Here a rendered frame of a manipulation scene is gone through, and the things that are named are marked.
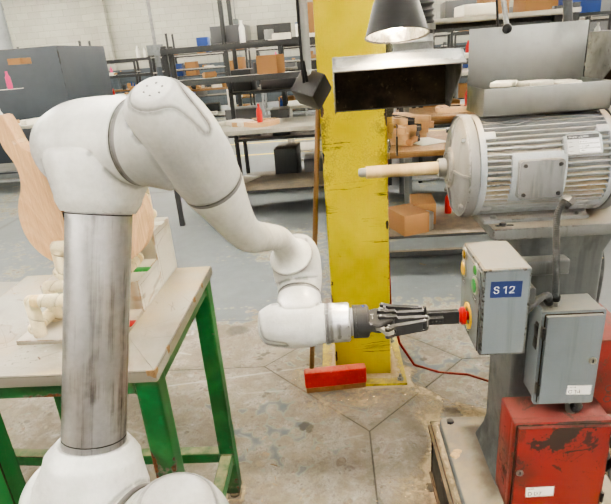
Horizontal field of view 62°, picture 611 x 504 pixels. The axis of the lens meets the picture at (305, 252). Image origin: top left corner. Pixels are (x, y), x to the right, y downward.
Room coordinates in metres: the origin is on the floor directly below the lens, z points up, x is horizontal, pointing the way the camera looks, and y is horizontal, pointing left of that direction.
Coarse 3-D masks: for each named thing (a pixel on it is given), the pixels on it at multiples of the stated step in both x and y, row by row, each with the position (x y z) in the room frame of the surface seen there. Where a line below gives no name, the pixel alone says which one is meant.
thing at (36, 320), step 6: (24, 306) 1.12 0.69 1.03; (30, 306) 1.12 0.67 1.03; (30, 312) 1.12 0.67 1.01; (36, 312) 1.12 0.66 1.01; (30, 318) 1.12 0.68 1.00; (36, 318) 1.12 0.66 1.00; (42, 318) 1.13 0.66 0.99; (30, 324) 1.12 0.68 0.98; (36, 324) 1.12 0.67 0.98; (42, 324) 1.13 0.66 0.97; (36, 330) 1.12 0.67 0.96; (42, 330) 1.12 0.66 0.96; (36, 336) 1.12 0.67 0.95; (42, 336) 1.12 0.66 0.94
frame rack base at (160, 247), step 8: (168, 224) 1.53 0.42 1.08; (160, 232) 1.45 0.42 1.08; (168, 232) 1.52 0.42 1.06; (152, 240) 1.39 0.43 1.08; (160, 240) 1.44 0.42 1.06; (168, 240) 1.50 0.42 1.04; (144, 248) 1.39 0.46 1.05; (152, 248) 1.39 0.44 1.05; (160, 248) 1.43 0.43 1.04; (168, 248) 1.49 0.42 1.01; (144, 256) 1.39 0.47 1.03; (152, 256) 1.39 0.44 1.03; (160, 256) 1.42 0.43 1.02; (168, 256) 1.48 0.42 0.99; (160, 264) 1.40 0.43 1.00; (168, 264) 1.47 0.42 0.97; (176, 264) 1.53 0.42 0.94; (160, 272) 1.39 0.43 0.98; (168, 272) 1.45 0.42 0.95
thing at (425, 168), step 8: (368, 168) 1.27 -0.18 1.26; (376, 168) 1.27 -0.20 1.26; (384, 168) 1.27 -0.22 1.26; (392, 168) 1.27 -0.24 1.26; (400, 168) 1.26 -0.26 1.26; (408, 168) 1.26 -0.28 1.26; (416, 168) 1.26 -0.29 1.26; (424, 168) 1.26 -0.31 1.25; (432, 168) 1.26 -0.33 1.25; (368, 176) 1.27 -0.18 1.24; (376, 176) 1.27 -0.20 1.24; (384, 176) 1.27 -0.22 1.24; (392, 176) 1.27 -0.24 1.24; (400, 176) 1.27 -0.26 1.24
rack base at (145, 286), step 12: (144, 264) 1.35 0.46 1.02; (156, 264) 1.38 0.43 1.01; (132, 276) 1.27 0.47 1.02; (144, 276) 1.28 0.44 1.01; (156, 276) 1.36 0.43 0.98; (132, 288) 1.23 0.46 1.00; (144, 288) 1.26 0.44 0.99; (156, 288) 1.34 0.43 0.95; (132, 300) 1.23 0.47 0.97; (144, 300) 1.25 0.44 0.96
